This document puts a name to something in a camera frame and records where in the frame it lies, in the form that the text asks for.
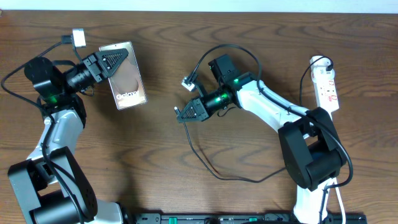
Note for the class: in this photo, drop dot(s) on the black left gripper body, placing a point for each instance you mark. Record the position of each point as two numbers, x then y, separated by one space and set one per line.
84 76

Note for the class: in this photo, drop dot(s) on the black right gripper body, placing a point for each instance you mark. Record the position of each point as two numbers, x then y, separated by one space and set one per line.
203 107

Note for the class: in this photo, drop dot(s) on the grey Galaxy smartphone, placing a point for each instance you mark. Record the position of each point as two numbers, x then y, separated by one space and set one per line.
126 84

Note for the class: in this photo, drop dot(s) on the white power strip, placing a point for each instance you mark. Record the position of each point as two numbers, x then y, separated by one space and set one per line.
323 78

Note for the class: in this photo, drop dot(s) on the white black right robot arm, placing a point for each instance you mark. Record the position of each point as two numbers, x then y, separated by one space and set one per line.
312 151

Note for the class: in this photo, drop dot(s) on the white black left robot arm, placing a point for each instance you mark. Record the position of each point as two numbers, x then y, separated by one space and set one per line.
49 185

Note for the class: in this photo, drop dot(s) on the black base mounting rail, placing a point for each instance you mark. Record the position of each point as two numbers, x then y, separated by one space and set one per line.
156 218

